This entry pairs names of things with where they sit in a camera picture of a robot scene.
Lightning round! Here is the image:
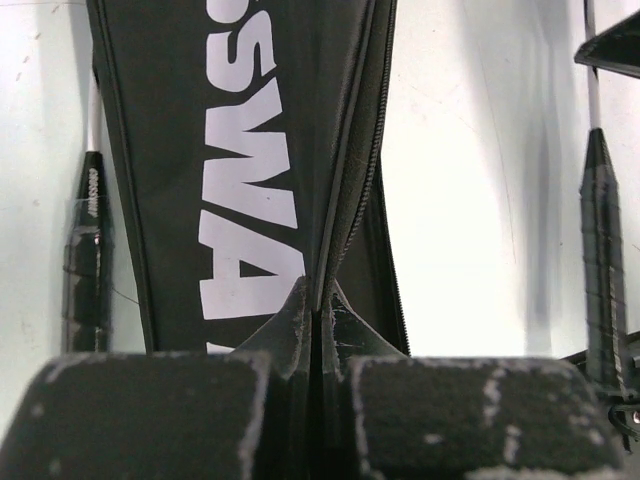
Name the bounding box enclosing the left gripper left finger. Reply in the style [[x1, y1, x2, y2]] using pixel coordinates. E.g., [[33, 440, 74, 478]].
[[1, 278, 311, 479]]

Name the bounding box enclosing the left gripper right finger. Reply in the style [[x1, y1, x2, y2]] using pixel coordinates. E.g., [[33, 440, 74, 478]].
[[324, 287, 626, 479]]

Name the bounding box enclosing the black racket bag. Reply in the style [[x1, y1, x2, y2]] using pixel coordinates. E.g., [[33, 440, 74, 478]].
[[87, 1, 408, 351]]

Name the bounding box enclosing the white badminton racket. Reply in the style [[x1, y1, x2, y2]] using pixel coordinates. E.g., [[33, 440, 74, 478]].
[[578, 0, 629, 386], [62, 70, 112, 353]]

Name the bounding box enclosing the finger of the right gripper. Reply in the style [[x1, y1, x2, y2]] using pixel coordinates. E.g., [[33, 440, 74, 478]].
[[574, 12, 640, 79]]

